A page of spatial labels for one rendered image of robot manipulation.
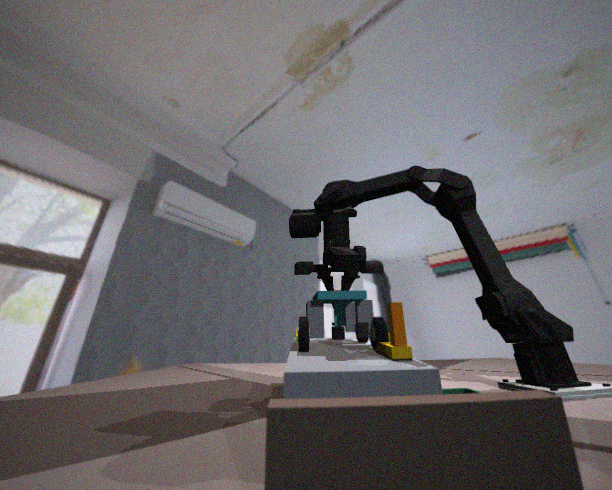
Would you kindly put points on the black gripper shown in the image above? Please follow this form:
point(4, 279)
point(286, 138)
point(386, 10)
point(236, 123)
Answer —
point(323, 271)

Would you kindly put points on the green tray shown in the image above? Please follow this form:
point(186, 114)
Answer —
point(459, 391)

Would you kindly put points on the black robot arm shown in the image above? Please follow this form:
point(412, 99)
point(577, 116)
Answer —
point(537, 336)

